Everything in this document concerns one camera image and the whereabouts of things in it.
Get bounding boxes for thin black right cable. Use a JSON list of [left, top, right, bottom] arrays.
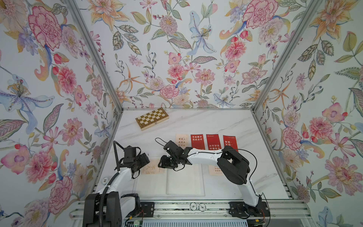
[[154, 137, 271, 227]]

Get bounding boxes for aluminium corner post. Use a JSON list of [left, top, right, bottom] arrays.
[[251, 0, 317, 111], [65, 0, 124, 111]]

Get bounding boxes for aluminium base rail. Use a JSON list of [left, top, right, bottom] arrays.
[[69, 198, 313, 227]]

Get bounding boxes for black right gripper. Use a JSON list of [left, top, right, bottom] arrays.
[[156, 156, 180, 169]]

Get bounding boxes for wooden folding chess board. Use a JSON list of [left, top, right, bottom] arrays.
[[135, 108, 169, 131]]

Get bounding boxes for aluminium corner post right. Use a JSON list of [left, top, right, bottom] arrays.
[[251, 0, 317, 111]]

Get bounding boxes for beige card lower right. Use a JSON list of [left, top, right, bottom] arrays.
[[209, 165, 224, 176]]

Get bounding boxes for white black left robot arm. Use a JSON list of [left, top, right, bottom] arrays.
[[82, 141, 150, 227]]

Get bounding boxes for beige card red characters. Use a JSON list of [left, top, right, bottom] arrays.
[[175, 134, 189, 149]]

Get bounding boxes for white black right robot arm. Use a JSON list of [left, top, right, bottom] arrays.
[[158, 141, 270, 219]]

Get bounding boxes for white photo album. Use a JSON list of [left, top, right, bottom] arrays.
[[133, 165, 204, 197]]

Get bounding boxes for beige card gold characters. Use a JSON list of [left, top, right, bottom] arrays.
[[141, 159, 165, 175]]

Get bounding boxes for aluminium corner post left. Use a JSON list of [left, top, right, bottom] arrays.
[[65, 0, 124, 111]]

